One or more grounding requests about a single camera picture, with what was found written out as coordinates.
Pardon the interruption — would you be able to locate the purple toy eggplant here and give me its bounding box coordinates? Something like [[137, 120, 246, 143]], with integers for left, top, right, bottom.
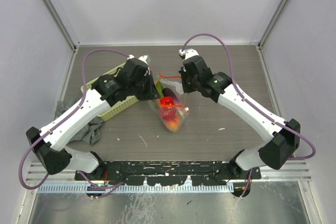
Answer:
[[163, 88, 181, 105]]

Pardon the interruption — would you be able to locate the red toy pepper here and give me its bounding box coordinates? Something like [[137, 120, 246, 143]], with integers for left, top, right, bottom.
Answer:
[[160, 97, 175, 108]]

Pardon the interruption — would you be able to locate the clear zip bag orange zipper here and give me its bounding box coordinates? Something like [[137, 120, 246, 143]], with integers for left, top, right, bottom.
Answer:
[[149, 73, 190, 133]]

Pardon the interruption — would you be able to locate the orange toy fruit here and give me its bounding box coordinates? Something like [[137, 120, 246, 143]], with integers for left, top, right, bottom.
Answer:
[[165, 120, 181, 132]]

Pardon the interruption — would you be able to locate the green toy lettuce leaf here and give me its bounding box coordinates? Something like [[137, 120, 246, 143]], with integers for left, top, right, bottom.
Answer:
[[155, 81, 164, 98]]

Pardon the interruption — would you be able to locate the red toy apple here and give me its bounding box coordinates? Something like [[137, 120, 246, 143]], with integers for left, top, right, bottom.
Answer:
[[160, 108, 176, 121]]

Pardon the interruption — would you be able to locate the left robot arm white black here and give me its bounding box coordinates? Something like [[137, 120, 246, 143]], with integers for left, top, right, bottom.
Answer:
[[26, 55, 159, 180]]

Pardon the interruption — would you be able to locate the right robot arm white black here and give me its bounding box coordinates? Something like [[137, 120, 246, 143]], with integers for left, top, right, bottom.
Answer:
[[179, 51, 300, 179]]

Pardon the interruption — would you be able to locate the pale green plastic basket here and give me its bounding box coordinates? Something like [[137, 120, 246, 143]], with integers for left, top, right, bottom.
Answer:
[[79, 62, 140, 123]]

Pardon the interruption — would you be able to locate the grey cloth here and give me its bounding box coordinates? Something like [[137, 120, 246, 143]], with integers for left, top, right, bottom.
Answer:
[[54, 99, 105, 146]]

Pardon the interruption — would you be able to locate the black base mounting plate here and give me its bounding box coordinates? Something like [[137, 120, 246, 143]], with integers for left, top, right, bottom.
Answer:
[[86, 161, 248, 186]]

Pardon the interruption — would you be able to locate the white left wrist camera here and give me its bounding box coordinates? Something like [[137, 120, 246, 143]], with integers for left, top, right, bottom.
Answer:
[[127, 55, 151, 69]]

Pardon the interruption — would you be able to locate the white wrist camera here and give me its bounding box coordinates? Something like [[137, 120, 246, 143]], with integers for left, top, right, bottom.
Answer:
[[127, 55, 151, 69], [178, 48, 199, 60]]

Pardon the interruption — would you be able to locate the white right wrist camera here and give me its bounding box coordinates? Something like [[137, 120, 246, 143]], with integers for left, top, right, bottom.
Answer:
[[178, 48, 199, 60]]

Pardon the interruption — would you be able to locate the slotted cable duct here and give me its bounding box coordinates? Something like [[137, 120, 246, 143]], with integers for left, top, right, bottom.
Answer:
[[38, 183, 234, 194]]

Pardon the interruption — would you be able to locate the aluminium frame rail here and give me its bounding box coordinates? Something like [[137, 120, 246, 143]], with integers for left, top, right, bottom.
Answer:
[[256, 44, 313, 182]]

